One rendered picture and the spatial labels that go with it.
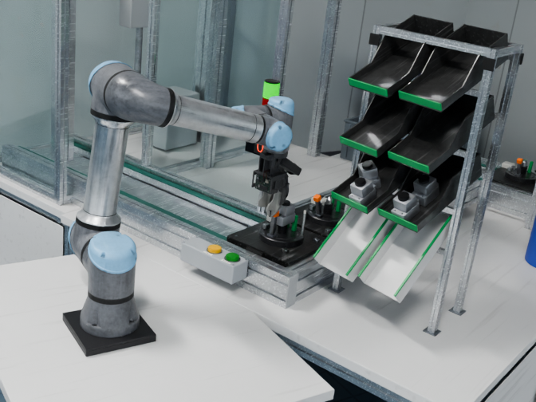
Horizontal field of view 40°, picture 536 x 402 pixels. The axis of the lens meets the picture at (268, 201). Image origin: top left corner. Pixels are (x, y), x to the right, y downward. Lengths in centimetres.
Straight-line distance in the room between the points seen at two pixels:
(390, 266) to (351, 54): 421
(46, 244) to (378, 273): 129
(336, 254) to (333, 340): 25
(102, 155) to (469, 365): 110
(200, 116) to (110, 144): 24
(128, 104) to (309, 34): 420
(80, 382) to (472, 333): 109
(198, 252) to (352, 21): 411
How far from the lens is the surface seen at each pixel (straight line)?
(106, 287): 188
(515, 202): 321
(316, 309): 218
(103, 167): 191
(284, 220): 226
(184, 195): 269
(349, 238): 215
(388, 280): 206
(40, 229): 284
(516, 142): 658
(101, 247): 186
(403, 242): 210
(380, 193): 207
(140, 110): 176
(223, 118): 185
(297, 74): 590
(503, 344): 222
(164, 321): 205
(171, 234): 238
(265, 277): 216
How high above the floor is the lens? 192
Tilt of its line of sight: 21 degrees down
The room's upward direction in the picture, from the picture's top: 7 degrees clockwise
